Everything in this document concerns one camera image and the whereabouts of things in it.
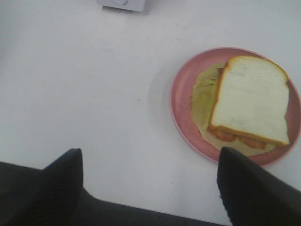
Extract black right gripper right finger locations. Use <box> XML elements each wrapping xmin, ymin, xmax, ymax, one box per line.
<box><xmin>217</xmin><ymin>147</ymin><xmax>301</xmax><ymax>226</ymax></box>

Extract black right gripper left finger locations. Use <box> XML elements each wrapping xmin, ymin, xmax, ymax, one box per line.
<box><xmin>0</xmin><ymin>149</ymin><xmax>83</xmax><ymax>226</ymax></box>

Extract sandwich with green lettuce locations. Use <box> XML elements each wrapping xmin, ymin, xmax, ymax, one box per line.
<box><xmin>190</xmin><ymin>56</ymin><xmax>290</xmax><ymax>156</ymax></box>

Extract pink plate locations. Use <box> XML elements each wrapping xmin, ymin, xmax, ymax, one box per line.
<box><xmin>170</xmin><ymin>47</ymin><xmax>301</xmax><ymax>166</ymax></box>

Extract round white door button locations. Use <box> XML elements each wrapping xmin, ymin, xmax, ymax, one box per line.
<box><xmin>113</xmin><ymin>0</ymin><xmax>128</xmax><ymax>5</ymax></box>

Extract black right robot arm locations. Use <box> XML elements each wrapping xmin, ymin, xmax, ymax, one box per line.
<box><xmin>0</xmin><ymin>147</ymin><xmax>301</xmax><ymax>226</ymax></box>

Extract white microwave oven body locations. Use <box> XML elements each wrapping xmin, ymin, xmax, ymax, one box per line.
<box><xmin>96</xmin><ymin>0</ymin><xmax>146</xmax><ymax>12</ymax></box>

